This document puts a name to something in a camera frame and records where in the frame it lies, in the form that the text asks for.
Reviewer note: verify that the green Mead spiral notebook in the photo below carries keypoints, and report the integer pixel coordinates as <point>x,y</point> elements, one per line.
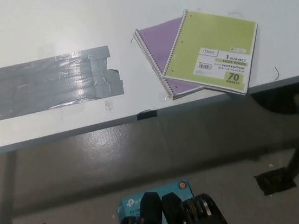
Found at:
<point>211,41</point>

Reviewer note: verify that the black robot body blocks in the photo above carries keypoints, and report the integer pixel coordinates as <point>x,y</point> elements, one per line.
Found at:
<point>172,213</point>

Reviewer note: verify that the teal TP-Link box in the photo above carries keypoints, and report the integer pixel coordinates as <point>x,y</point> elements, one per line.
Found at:
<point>129,203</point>

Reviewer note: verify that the small clear tape piece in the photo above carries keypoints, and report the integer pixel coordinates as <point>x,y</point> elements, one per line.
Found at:
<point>109,105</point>

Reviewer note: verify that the small black tape strip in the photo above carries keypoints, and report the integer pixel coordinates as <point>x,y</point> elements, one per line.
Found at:
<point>147,115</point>

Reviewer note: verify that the purple spiral notebook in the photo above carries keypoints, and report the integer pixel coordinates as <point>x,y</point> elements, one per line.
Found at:
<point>157,42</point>

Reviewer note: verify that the curved black thread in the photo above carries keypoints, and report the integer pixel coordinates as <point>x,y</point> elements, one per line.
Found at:
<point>279,73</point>

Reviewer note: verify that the grey duct tape patch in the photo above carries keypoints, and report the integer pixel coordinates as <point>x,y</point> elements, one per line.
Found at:
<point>53,80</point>

